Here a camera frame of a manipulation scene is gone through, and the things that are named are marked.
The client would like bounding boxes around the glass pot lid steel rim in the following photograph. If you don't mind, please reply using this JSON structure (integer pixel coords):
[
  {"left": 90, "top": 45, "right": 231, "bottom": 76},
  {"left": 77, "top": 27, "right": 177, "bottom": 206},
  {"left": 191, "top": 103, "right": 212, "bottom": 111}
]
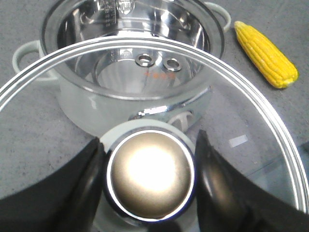
[{"left": 0, "top": 38, "right": 309, "bottom": 232}]

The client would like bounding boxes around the pale green electric cooking pot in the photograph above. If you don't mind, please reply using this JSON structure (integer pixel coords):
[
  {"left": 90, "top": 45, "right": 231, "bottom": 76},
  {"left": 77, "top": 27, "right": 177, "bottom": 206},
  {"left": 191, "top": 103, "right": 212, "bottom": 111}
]
[{"left": 12, "top": 0, "right": 231, "bottom": 136}]

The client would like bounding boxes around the yellow corn cob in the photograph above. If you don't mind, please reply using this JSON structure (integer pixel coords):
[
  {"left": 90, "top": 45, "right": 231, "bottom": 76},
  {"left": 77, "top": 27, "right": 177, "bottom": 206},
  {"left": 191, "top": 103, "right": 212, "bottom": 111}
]
[{"left": 234, "top": 21, "right": 299, "bottom": 89}]

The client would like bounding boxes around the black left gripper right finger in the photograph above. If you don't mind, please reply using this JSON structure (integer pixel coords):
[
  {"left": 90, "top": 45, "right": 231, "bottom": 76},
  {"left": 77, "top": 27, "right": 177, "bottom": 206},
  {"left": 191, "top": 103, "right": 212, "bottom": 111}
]
[{"left": 195, "top": 130, "right": 309, "bottom": 232}]

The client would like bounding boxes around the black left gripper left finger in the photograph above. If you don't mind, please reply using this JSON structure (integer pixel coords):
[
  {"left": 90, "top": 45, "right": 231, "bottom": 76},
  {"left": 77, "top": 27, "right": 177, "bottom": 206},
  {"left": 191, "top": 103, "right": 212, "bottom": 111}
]
[{"left": 0, "top": 138, "right": 105, "bottom": 232}]

